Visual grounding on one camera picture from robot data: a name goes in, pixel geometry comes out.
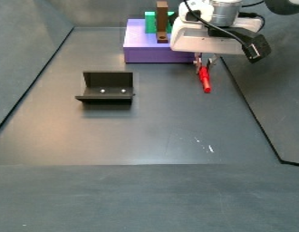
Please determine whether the black angled holder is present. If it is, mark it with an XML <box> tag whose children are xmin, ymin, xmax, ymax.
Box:
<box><xmin>74</xmin><ymin>71</ymin><xmax>134</xmax><ymax>102</ymax></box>

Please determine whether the green U-shaped block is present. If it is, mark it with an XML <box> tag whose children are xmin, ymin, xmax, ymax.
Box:
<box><xmin>143</xmin><ymin>11</ymin><xmax>174</xmax><ymax>34</ymax></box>

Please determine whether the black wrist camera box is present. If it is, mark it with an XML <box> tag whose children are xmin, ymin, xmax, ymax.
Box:
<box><xmin>207</xmin><ymin>27</ymin><xmax>270</xmax><ymax>63</ymax></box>

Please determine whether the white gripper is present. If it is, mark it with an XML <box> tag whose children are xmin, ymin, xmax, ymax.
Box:
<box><xmin>170</xmin><ymin>1</ymin><xmax>263</xmax><ymax>74</ymax></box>

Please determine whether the purple board base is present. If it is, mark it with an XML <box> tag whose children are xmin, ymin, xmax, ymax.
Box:
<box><xmin>123</xmin><ymin>19</ymin><xmax>193</xmax><ymax>63</ymax></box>

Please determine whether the red peg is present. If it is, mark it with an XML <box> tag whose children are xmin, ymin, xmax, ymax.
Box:
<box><xmin>198</xmin><ymin>66</ymin><xmax>211</xmax><ymax>93</ymax></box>

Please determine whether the brown L-shaped block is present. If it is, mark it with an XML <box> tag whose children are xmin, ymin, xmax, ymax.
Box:
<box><xmin>155</xmin><ymin>1</ymin><xmax>167</xmax><ymax>44</ymax></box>

